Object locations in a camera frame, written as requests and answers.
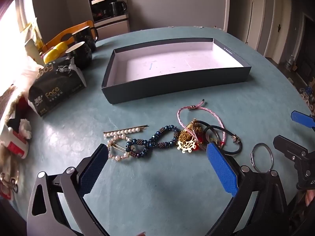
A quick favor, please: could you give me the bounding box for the metal hinged ring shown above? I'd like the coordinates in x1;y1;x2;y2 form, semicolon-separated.
250;143;273;173

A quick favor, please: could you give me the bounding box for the black mug white inside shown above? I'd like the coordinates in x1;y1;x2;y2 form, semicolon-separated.
65;42;93;68

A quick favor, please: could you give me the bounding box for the white door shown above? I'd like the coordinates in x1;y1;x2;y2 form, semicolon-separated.
264;0;289;62

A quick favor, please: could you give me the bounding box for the round pearl hair clip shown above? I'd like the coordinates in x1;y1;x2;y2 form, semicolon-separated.
107;135;131;162

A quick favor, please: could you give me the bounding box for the tall black mug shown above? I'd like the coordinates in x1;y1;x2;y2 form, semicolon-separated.
71;26;99;52

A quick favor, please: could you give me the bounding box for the dark shallow cardboard box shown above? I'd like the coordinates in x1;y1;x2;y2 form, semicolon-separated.
101;37;252;105

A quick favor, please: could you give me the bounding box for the thin black bangle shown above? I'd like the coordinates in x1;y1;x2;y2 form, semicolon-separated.
194;120;227;153

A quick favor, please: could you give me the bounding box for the silver bangle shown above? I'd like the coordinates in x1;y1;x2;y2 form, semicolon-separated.
202;128;220;151

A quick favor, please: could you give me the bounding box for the blue beaded bracelet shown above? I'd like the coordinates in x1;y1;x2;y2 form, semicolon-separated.
125;125;181;158

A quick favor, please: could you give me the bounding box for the crumpled white tissue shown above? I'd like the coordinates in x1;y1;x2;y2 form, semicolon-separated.
20;118;32;139

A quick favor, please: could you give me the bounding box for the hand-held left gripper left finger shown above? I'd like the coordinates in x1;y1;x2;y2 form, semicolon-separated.
26;143;110;236

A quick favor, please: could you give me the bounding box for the gold chain necklace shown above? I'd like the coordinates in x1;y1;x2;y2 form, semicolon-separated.
176;118;205;155

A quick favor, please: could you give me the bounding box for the wooden chair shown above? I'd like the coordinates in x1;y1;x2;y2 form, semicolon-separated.
41;20;95;52

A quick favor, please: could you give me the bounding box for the black kettle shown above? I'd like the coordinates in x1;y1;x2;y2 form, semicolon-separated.
109;1;127;18

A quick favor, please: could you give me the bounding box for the black tea bar machine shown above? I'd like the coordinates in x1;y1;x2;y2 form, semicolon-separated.
89;0;130;33

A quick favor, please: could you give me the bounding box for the pearl bar hair pin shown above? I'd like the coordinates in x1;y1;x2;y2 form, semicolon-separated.
103;125;149;138

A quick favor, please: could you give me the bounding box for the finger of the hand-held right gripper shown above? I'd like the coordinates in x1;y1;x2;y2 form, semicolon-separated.
273;135;309;161
290;110;315;129

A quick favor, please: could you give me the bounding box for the black hair tie with charm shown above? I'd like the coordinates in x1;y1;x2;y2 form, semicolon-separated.
204;125;243;156

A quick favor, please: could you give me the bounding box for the pink cord bracelet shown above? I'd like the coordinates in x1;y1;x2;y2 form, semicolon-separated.
177;100;226;150

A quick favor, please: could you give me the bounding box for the white fluffy cloth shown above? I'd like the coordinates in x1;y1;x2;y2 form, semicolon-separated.
7;60;43;99

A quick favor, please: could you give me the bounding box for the black tissue pack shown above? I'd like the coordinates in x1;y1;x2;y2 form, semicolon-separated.
28;56;87;117

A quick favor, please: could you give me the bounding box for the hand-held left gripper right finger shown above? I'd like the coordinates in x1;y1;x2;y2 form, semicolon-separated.
206;143;289;236

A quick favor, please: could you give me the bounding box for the red and white cup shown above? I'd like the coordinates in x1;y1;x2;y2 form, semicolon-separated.
6;125;30;160

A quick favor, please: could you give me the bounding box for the yellow lidded container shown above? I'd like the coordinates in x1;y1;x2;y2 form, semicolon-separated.
53;42;70;54
43;50;64;64

